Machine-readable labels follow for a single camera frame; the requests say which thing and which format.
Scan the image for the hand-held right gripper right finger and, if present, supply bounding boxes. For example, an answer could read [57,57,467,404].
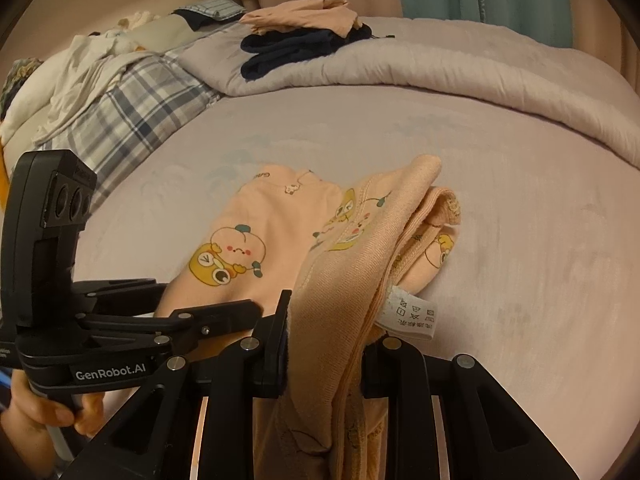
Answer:
[360,335,568,480]

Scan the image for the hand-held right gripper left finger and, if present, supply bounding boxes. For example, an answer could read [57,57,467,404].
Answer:
[64,289,293,480]

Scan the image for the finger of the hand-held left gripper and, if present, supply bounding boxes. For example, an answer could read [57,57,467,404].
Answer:
[75,281,171,318]
[87,299,264,358]

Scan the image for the peach cartoon print shirt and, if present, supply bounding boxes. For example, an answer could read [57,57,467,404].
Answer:
[154,154,463,480]

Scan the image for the person's left forearm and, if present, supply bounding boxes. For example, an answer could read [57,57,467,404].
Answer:
[0,405,61,466]

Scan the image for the person's left hand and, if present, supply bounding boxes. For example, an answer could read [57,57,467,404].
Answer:
[7,372,107,436]

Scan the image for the dark patterned blanket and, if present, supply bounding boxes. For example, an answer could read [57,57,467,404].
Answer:
[0,57,46,123]

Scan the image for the plaid bedding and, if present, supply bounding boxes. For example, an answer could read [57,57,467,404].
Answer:
[32,22,238,211]

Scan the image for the white crumpled cloth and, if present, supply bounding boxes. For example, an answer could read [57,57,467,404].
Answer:
[0,35,151,146]

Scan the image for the beige pillow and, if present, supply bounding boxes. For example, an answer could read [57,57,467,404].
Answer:
[132,14,201,53]

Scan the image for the white plush toy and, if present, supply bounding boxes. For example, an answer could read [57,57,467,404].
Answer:
[117,10,156,28]

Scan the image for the folded navy garment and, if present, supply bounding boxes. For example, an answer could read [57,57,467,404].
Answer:
[239,27,396,81]

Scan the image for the black folded cloth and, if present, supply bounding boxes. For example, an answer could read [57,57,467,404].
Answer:
[182,10,218,32]

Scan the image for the striped folded cloth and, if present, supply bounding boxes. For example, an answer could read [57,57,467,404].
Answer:
[172,0,247,23]

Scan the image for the grey quilt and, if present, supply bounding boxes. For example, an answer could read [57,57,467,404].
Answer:
[179,16,640,170]

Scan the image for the folded peach garment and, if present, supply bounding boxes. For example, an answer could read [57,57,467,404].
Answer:
[239,0,373,38]

